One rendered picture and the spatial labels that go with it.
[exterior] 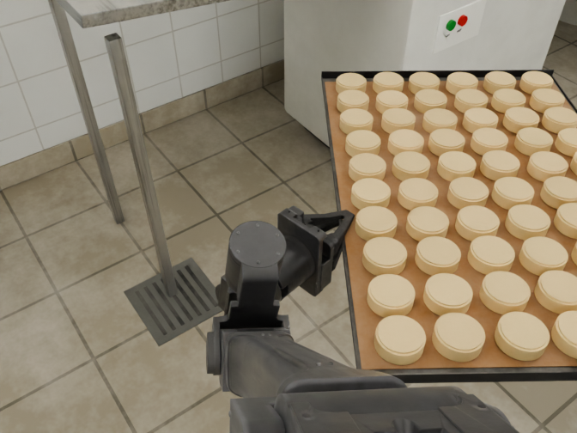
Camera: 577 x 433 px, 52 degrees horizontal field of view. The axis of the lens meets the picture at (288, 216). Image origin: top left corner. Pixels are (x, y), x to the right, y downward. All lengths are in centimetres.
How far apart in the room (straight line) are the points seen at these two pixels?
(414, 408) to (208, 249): 183
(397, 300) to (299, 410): 42
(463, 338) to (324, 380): 35
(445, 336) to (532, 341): 9
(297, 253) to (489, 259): 22
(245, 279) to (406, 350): 17
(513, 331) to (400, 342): 12
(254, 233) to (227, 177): 173
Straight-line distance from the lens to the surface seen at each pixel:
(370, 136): 86
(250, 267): 57
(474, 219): 75
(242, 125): 256
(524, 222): 77
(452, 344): 61
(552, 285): 70
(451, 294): 66
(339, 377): 29
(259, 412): 26
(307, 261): 67
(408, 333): 61
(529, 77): 108
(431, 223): 73
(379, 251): 68
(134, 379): 181
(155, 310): 192
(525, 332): 65
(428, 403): 25
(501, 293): 67
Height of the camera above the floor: 153
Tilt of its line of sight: 46 degrees down
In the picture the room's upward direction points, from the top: straight up
